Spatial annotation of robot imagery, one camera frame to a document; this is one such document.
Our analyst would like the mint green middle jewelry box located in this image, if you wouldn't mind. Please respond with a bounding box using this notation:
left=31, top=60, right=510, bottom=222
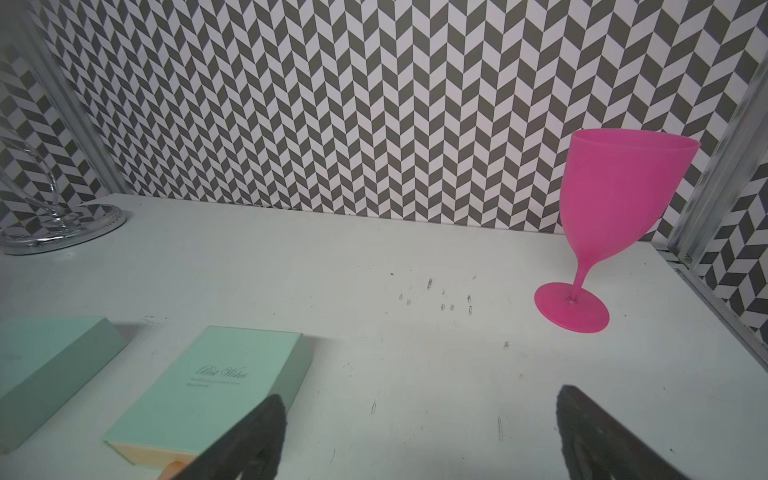
left=1, top=316, right=126, bottom=454

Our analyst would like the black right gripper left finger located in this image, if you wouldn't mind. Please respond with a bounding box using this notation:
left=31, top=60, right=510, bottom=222
left=174, top=394, right=287, bottom=480

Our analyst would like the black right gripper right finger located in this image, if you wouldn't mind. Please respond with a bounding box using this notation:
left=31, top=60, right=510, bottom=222
left=556, top=385, right=686, bottom=479

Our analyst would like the mint green drawer jewelry box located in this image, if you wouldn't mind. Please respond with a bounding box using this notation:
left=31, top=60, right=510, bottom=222
left=103, top=326, right=312, bottom=468

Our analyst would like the pink plastic goblet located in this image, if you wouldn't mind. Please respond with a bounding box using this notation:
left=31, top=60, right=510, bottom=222
left=534, top=129, right=700, bottom=334

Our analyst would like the silver metal jewelry stand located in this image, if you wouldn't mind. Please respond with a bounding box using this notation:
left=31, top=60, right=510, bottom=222
left=1, top=134, right=127, bottom=256

